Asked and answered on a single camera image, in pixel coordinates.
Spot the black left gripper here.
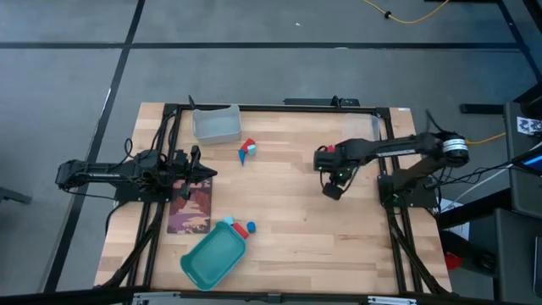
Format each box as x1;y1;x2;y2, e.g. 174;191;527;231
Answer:
170;145;218;188

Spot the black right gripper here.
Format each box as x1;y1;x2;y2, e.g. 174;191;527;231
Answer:
313;141;366;184

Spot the red rectangular block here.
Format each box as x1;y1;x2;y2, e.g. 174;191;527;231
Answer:
231;222;250;240

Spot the teal plastic tray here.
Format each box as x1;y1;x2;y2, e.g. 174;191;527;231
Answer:
180;220;248;292

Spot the canyon print mat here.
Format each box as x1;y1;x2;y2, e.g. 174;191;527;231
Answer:
166;177;213;236

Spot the grey plastic bin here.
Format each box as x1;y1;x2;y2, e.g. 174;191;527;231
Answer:
192;104;242;146

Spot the clear plastic bin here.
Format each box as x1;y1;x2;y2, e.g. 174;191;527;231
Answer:
345;112;381;143

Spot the black mounting bar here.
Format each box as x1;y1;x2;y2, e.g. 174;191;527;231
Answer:
282;95;361;108

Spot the red round object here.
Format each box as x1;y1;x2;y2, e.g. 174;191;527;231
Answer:
444;252;465;271

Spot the black stand foot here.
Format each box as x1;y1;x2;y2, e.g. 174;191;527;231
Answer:
460;103;506;115

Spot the black crossbeam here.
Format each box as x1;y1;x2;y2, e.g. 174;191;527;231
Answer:
0;286;542;305

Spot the grey stand foot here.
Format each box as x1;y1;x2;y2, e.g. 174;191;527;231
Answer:
0;186;33;205

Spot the black equipment cart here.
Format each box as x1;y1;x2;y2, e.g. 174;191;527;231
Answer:
493;82;542;305

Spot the white tag marker sheet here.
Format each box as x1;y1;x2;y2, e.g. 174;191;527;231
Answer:
516;116;542;136

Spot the tablet with blue screen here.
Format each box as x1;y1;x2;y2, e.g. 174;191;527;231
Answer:
511;146;542;175

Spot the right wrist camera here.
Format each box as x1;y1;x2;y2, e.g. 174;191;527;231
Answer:
321;181;345;201

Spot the black aluminium table frame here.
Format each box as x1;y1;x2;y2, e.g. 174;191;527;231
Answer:
99;103;452;297

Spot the silver metal bracket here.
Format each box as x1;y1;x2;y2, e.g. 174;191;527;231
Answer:
367;295;418;305
132;291;182;305

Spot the yellow floor cable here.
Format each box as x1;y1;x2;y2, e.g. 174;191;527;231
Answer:
362;0;451;25

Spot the yellow cable with connector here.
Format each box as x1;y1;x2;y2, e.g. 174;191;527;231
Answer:
465;132;507;146

